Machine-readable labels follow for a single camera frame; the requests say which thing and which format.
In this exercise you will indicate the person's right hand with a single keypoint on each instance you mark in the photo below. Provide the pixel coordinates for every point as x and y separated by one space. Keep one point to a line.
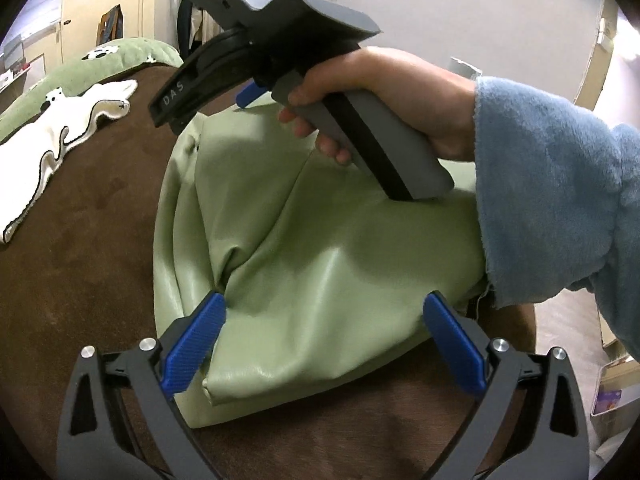
410 95

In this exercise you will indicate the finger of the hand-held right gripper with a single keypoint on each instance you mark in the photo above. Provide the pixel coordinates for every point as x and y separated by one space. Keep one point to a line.
248 96

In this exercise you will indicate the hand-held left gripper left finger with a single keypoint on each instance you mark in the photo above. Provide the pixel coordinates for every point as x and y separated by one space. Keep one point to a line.
195 345

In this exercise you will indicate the green jacket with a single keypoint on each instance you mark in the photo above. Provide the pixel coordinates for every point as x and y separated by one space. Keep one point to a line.
310 260

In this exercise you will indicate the clear plastic storage box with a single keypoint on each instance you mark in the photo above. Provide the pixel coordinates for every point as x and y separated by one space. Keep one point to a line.
612 390

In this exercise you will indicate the cream wardrobe door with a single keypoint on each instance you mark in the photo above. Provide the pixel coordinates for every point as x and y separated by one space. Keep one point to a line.
130 5

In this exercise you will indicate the white fleece jacket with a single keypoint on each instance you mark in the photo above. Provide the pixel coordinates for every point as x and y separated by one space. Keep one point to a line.
45 160

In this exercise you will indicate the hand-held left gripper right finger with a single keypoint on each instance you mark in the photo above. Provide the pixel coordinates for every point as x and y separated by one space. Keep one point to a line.
455 342

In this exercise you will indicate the chair with draped clothes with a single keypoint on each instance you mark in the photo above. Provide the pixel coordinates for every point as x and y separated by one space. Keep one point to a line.
111 25

